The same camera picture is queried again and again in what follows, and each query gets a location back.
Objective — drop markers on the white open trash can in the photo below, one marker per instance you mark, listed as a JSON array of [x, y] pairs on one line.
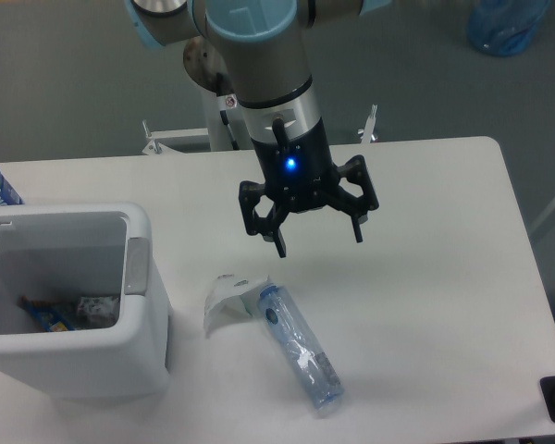
[[60, 253]]

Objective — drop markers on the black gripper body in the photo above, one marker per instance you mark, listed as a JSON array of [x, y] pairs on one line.
[[299, 171]]

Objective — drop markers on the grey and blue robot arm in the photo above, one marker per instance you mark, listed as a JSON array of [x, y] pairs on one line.
[[260, 43]]

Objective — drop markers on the blue snack wrapper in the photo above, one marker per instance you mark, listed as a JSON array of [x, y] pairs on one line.
[[51, 316]]

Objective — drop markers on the dark crumpled wrapper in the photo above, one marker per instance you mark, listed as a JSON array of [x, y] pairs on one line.
[[96, 308]]

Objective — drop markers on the blue plastic bag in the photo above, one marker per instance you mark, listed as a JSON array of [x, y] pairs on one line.
[[504, 28]]

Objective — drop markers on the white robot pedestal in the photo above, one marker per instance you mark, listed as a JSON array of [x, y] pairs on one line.
[[224, 129]]

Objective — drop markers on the clear crushed plastic bottle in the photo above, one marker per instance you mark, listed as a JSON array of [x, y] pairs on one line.
[[304, 354]]

